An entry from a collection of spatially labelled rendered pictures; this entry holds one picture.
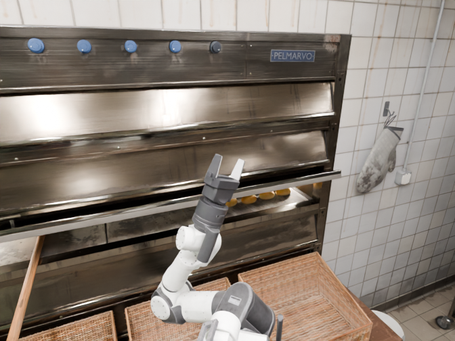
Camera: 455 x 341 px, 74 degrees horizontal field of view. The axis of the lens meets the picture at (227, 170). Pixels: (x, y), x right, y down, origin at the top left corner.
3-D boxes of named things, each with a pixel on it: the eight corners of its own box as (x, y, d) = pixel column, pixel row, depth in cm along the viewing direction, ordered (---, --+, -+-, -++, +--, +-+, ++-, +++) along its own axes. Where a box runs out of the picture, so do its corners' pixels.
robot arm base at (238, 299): (245, 307, 95) (277, 305, 89) (237, 352, 86) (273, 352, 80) (219, 283, 88) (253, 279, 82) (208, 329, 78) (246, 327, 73)
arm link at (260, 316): (236, 304, 95) (275, 304, 88) (229, 333, 89) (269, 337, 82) (217, 285, 90) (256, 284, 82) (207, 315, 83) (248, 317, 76)
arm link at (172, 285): (187, 247, 97) (164, 281, 106) (165, 261, 89) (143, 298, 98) (210, 270, 94) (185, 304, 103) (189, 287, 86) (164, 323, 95)
